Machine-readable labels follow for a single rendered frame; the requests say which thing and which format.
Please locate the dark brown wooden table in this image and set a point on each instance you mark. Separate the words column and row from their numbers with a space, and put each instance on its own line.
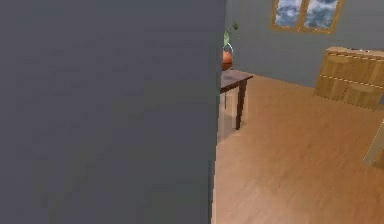
column 235, row 81

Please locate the green plant in orange pot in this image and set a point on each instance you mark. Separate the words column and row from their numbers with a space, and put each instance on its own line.
column 226, row 58

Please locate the wooden framed window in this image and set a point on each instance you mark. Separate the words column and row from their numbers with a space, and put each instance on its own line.
column 302, row 15

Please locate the light wooden chest of drawers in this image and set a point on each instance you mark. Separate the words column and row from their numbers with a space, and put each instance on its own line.
column 353, row 76

